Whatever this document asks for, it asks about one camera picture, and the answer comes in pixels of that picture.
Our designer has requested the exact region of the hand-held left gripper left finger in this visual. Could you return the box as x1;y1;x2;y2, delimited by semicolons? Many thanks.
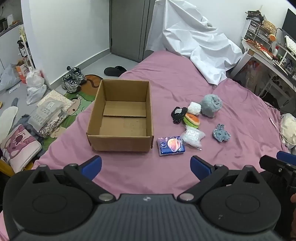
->
31;156;116;204

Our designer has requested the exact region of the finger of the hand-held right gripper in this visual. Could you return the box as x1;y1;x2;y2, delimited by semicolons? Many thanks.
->
277;151;296;163
259;156;296;178

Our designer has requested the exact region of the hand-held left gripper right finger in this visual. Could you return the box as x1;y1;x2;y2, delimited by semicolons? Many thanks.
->
178;156;263;203

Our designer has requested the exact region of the clear bag of bubble wrap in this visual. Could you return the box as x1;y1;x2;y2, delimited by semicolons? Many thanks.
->
179;128;206;150

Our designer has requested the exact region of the blue tissue pack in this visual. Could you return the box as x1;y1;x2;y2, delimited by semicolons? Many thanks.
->
157;136;186;156

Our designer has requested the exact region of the blue-grey knitted toy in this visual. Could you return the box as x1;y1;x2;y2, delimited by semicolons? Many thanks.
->
213;123;231;142

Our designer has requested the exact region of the orange burger plush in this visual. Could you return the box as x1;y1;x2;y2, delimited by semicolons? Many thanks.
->
183;113;200;129

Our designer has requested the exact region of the brown cardboard box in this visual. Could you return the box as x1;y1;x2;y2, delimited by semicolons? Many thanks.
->
86;79;154;153

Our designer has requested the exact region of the white soft ball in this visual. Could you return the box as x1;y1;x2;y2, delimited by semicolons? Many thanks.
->
187;101;202;115

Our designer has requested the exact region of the person's right hand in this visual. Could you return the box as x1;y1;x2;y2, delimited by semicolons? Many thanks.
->
290;193;296;229

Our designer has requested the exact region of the cream cloth bundle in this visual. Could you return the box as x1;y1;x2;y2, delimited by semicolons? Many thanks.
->
280;113;296;149

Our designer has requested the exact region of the leopard pattern bedding package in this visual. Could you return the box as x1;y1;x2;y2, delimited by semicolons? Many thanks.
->
38;113;70;138

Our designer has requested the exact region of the black knitted toy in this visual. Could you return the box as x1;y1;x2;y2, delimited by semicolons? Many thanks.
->
171;106;187;124

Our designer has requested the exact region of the grey fluffy plush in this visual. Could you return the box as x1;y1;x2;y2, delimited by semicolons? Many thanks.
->
200;94;223;118

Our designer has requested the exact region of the grey clear bedding package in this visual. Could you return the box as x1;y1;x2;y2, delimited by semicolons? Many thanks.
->
28;101;67;130

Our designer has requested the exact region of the pink cartoon laptop sleeve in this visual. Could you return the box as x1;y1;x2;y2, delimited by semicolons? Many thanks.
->
0;124;43;173

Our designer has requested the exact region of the cartoon floor mat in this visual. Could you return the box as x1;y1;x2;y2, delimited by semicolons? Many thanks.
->
43;74;103;151

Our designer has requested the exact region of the beige dotted bedding package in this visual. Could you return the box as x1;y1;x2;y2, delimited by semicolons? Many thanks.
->
37;90;73;109

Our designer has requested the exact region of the blue-grey fuzzy rug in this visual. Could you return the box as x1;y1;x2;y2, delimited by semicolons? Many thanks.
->
16;113;47;144

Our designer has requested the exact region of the grey sneaker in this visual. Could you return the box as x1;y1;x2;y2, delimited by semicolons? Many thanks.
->
70;67;87;84
61;74;80;93

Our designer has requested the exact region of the yellow stool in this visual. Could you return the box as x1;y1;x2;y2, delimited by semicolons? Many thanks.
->
0;158;33;179

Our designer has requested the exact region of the brown paper bag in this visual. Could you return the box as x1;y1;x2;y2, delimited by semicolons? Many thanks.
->
245;60;264;91

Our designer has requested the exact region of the pink bed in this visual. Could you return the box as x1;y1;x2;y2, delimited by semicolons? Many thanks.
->
0;50;293;241

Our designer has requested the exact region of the cream long cushion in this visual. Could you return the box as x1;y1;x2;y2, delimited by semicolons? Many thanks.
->
0;105;19;142

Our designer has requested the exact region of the black slipper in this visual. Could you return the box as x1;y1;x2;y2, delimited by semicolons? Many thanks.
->
104;65;127;77

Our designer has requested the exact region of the white desk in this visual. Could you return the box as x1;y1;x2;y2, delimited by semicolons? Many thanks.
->
230;38;296;107

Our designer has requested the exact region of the white paper slip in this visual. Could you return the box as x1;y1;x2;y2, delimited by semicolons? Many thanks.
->
8;83;25;93

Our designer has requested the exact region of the white keyboard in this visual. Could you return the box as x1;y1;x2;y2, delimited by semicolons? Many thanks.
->
284;35;296;55

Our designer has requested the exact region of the orange cardboard box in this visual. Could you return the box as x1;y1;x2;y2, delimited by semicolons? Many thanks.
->
16;60;31;84

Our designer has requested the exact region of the grey plastic bag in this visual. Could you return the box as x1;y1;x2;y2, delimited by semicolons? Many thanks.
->
0;64;21;91

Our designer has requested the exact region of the grey drawer organizer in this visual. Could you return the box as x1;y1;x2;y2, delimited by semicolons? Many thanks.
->
244;19;270;43

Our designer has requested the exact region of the white pole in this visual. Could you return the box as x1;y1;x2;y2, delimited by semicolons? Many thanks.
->
20;35;34;70

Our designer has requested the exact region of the woven basket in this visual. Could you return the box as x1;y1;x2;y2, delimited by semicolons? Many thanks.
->
262;20;277;35

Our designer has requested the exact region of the black monitor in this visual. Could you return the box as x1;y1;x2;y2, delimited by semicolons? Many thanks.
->
282;8;296;42

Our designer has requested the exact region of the white plastic sheet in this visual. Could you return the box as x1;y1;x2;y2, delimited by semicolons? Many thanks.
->
145;0;243;86

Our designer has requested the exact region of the black bottle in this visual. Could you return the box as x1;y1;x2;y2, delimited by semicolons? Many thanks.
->
17;40;28;57

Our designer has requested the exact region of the grey door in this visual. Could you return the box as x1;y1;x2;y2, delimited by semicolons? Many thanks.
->
109;0;155;63

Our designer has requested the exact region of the white cable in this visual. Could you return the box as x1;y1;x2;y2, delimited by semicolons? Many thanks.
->
269;118;289;144

